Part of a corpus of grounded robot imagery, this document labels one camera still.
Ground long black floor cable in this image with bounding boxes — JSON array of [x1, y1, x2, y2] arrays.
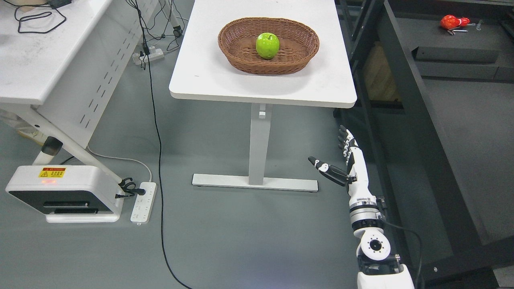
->
[[133, 0, 193, 289]]

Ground white floor power strip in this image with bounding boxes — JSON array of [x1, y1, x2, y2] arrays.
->
[[130, 182, 158, 226]]

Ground far white power strip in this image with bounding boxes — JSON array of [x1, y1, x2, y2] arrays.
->
[[132, 46, 165, 66]]

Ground black metal shelf frame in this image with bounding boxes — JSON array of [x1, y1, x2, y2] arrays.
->
[[336, 0, 514, 289]]

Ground white desk with perforated panel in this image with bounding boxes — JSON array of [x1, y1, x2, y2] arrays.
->
[[0, 0, 159, 183]]

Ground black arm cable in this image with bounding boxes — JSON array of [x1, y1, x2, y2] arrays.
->
[[377, 219, 424, 287]]

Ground white robot base unit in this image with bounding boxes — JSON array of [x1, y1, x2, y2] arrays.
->
[[6, 165, 123, 223]]

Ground black looped cable on desk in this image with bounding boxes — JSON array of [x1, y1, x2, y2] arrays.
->
[[2, 0, 67, 34]]

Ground green apple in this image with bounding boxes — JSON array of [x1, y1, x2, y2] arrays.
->
[[255, 33, 280, 60]]

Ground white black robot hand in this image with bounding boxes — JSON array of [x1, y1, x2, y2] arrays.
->
[[307, 125, 377, 208]]

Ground white pedestal table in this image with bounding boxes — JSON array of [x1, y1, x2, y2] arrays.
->
[[169, 0, 357, 192]]

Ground brown wicker basket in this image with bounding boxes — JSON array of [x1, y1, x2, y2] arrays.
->
[[217, 18, 320, 75]]

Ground red toy fruit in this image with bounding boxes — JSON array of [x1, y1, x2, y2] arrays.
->
[[439, 14, 470, 30]]

